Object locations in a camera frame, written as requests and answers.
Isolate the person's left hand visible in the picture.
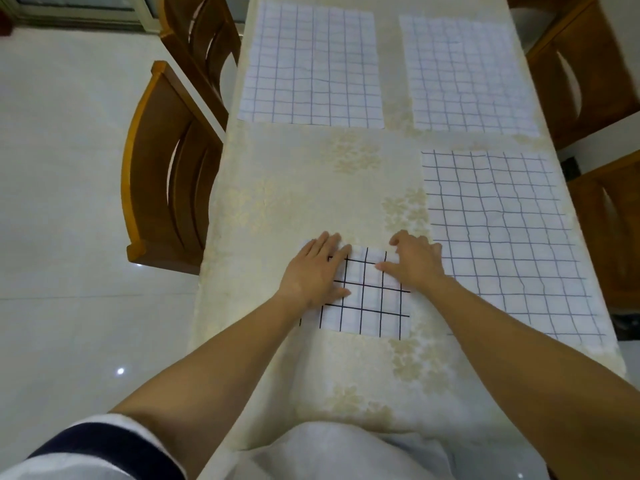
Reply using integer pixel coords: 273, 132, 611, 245
277, 231, 353, 314

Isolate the person's right hand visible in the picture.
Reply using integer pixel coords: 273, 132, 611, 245
373, 229, 446, 291

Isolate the earlier checked cloth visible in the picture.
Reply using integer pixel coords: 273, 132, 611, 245
299, 244, 412, 341

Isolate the person's left forearm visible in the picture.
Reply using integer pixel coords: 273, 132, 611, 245
109, 289, 313, 480

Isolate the person's right forearm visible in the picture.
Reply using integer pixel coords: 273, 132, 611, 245
423, 272, 640, 480

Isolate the table with cream floral tablecloth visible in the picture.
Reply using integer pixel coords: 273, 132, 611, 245
187, 0, 629, 451

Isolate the glass sliding door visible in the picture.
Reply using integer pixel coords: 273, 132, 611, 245
0, 0, 161, 33

